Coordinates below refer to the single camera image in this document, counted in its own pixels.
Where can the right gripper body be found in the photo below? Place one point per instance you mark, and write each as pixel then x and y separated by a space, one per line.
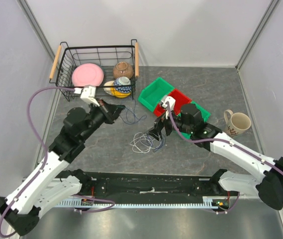
pixel 168 125

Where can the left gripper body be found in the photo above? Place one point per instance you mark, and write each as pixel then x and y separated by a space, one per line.
pixel 95 117

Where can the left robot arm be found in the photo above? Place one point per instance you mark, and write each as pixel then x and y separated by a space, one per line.
pixel 24 207

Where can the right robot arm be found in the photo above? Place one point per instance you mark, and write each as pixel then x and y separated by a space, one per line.
pixel 265 174

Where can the yellow bowl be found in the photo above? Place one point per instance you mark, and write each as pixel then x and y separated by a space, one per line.
pixel 118 94

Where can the cream bowl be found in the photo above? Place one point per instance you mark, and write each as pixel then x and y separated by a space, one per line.
pixel 108 88

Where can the red plastic bin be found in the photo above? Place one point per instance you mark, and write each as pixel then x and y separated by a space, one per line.
pixel 180 98

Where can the near green plastic bin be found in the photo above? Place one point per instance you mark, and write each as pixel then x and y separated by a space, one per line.
pixel 204 113

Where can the green plastic bin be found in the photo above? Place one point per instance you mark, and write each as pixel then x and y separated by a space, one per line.
pixel 154 92
pixel 204 113

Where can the blue patterned bowl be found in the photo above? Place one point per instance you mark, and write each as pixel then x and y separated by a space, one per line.
pixel 122 85

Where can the far green plastic bin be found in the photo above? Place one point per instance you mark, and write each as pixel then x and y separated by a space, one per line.
pixel 154 92

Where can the pink plate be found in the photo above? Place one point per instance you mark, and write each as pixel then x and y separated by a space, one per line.
pixel 88 74

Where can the brown ceramic bowl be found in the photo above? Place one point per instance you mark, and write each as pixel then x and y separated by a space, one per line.
pixel 123 69

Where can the beige mug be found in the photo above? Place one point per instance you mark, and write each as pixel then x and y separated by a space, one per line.
pixel 236 123

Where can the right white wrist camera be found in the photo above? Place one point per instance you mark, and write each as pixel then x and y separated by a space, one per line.
pixel 168 103

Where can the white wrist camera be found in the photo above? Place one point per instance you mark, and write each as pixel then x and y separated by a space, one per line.
pixel 87 94
pixel 168 103

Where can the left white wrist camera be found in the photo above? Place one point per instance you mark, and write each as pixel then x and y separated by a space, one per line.
pixel 87 94

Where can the black wire basket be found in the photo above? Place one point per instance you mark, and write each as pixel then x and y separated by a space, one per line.
pixel 111 69

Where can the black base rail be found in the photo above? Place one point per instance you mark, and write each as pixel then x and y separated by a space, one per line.
pixel 127 187

